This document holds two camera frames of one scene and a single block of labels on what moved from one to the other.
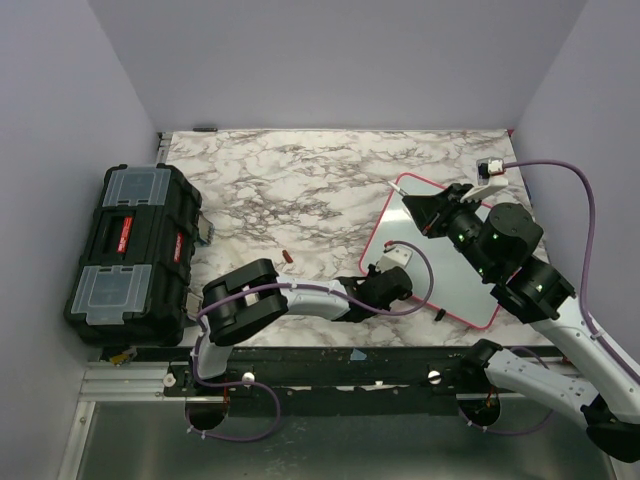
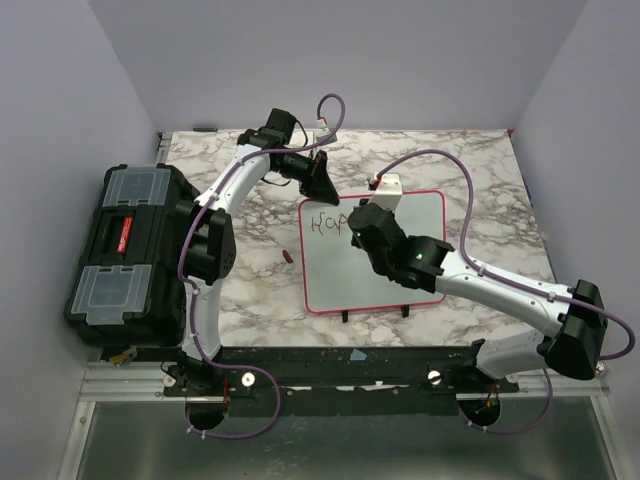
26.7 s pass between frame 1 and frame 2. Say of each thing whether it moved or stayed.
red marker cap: stayed
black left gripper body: moved
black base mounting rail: stayed
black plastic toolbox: stayed
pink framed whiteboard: moved
